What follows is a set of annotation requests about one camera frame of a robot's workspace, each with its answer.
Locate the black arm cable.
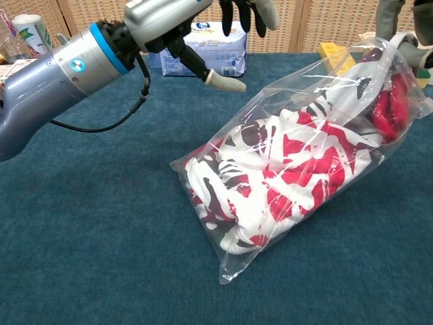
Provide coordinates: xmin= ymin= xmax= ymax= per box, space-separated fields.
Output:
xmin=50 ymin=53 xmax=152 ymax=133

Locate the wicker folding screen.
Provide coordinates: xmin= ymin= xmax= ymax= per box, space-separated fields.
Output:
xmin=0 ymin=0 xmax=433 ymax=55

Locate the red white patterned garment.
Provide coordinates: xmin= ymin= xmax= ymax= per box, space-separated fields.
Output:
xmin=184 ymin=33 xmax=420 ymax=257

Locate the blue carpet table mat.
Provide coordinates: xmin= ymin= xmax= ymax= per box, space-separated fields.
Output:
xmin=0 ymin=50 xmax=433 ymax=325

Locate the green gold box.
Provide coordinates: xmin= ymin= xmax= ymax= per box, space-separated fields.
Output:
xmin=418 ymin=66 xmax=433 ymax=89

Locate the white red carton box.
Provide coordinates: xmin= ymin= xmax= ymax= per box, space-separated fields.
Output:
xmin=0 ymin=58 xmax=39 ymax=85

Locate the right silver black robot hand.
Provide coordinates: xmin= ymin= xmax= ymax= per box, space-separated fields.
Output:
xmin=375 ymin=0 xmax=433 ymax=68

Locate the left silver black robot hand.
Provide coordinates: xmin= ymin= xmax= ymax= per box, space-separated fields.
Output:
xmin=123 ymin=0 xmax=281 ymax=93

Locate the white cap drink bottle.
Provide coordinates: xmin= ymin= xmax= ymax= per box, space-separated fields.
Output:
xmin=13 ymin=14 xmax=53 ymax=58

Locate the clear plastic bag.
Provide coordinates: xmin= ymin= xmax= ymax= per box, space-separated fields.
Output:
xmin=168 ymin=32 xmax=433 ymax=286

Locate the yellow tray with holes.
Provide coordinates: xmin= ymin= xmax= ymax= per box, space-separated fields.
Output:
xmin=317 ymin=42 xmax=356 ymax=75

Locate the white blue tissue pack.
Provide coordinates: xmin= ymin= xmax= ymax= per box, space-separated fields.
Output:
xmin=148 ymin=20 xmax=248 ymax=78

